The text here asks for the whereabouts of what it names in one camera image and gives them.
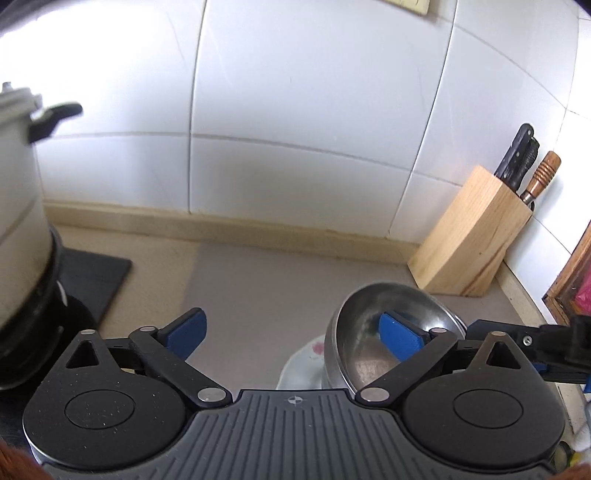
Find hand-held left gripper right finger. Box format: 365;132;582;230
355;312;532;408

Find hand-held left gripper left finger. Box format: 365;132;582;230
59;308;232;409

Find wide stainless steel bowl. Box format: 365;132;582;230
323;282;462;391

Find pink flower white plate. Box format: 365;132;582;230
276;334;334;391

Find pink object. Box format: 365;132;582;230
573;276;591;320

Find black gas stove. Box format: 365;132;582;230
0;225;134;403

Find wooden knife block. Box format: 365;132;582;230
407;166;534;296

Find aluminium steamer pot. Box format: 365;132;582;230
0;103;85;334

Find wooden frame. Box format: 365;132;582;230
542;220;591;326

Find black handle knife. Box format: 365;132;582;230
510;137;541;195
493;123;535;186

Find beige wall socket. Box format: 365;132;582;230
382;0;433;17

